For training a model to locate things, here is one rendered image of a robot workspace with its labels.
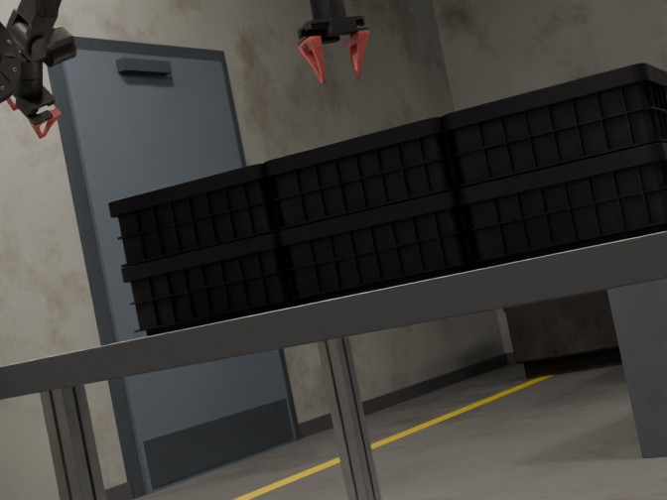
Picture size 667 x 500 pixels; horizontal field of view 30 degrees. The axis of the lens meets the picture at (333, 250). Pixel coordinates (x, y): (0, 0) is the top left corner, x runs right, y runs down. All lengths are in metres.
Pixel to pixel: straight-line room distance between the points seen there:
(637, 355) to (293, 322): 2.92
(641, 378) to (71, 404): 2.27
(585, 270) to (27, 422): 4.46
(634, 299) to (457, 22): 5.40
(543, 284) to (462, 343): 7.48
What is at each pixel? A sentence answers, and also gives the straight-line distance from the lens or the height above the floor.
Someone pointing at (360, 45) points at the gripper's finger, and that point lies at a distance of 2.10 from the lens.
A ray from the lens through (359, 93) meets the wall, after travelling 8.11.
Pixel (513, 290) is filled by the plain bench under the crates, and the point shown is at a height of 0.67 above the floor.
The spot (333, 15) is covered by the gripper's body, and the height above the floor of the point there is 1.16.
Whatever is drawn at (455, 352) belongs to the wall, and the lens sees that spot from 8.52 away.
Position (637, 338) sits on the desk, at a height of 0.39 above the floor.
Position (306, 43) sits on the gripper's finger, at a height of 1.13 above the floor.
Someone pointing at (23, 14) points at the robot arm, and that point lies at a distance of 2.53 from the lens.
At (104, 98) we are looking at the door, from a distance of 6.09.
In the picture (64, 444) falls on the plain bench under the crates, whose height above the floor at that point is 0.54.
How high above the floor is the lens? 0.70
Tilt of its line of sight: 2 degrees up
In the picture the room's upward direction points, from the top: 11 degrees counter-clockwise
